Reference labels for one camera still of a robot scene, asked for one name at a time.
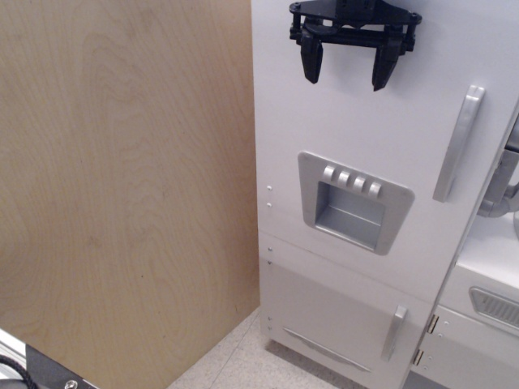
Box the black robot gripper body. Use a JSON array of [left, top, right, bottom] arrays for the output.
[[290, 1, 422, 53]]

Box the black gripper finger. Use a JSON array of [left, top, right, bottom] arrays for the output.
[[371, 36, 403, 91], [300, 32, 324, 83]]

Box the white fridge door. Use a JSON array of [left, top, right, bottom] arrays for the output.
[[251, 1, 518, 302]]

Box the white toy fridge cabinet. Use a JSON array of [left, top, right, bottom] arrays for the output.
[[251, 1, 518, 388]]

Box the grey ice dispenser housing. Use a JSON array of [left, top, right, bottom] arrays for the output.
[[298, 152, 415, 255]]

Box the grey toy faucet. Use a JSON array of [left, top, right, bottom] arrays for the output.
[[478, 119, 518, 235]]

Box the brass oven door hinge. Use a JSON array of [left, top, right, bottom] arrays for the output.
[[427, 314, 439, 334]]

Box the white lower freezer door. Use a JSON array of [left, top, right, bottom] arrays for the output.
[[259, 233, 431, 388]]

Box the grey oven vent panel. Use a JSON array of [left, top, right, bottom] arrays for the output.
[[469, 287, 518, 329]]

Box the brass lower oven hinge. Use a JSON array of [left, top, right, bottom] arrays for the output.
[[413, 349, 423, 365]]

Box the white toy oven unit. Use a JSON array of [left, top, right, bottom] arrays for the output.
[[405, 214, 518, 388]]

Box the silver upper door handle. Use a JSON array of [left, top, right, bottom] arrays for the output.
[[432, 85, 486, 203]]

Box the silver freezer door handle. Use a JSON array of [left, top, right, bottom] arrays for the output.
[[380, 305, 408, 361]]

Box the grey metal base frame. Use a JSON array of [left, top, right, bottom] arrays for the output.
[[1, 330, 97, 389]]

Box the black braided cable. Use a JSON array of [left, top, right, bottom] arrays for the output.
[[0, 351, 38, 389]]

